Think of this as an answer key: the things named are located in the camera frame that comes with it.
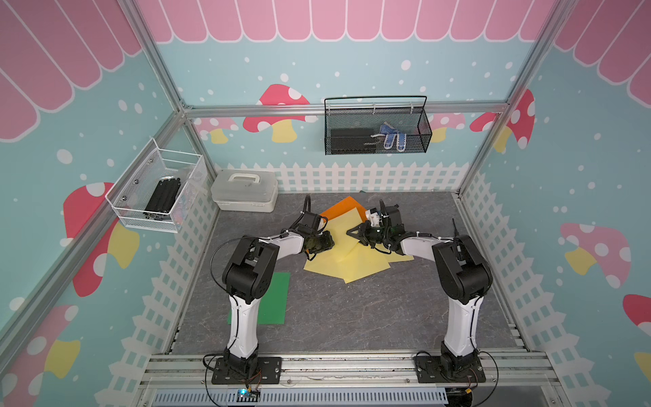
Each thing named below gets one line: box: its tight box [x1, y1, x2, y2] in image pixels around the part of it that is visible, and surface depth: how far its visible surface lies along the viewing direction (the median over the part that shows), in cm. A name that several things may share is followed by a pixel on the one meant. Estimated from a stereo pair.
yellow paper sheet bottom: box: [303, 242, 391, 285], surface depth 98 cm
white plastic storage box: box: [211, 169, 279, 213], surface depth 111 cm
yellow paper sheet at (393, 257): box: [381, 249, 415, 265], surface depth 99 cm
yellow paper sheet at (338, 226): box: [325, 206, 362, 261], surface depth 102 cm
